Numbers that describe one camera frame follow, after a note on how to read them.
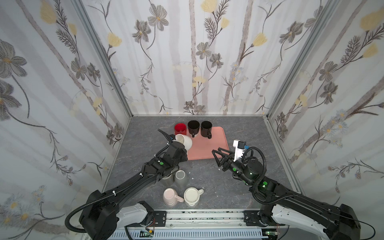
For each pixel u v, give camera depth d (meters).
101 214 0.39
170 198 0.72
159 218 0.74
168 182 0.84
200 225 0.73
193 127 1.01
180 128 1.04
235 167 0.61
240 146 0.61
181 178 0.78
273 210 0.63
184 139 0.80
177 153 0.60
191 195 0.75
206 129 1.02
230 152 0.67
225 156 0.60
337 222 0.42
